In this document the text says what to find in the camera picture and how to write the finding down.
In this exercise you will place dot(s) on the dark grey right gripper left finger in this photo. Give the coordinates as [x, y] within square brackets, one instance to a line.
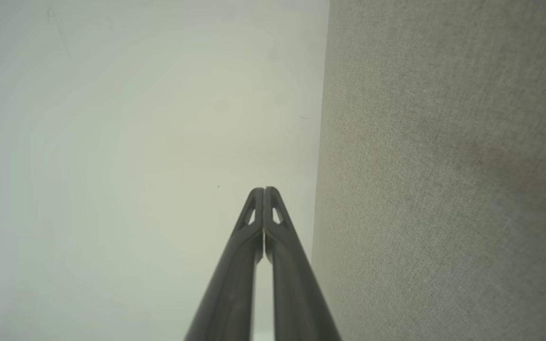
[232, 284]

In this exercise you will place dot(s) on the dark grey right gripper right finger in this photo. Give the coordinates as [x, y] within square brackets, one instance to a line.
[296, 289]

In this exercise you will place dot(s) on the grey fabric sofa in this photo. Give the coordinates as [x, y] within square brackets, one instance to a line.
[443, 180]

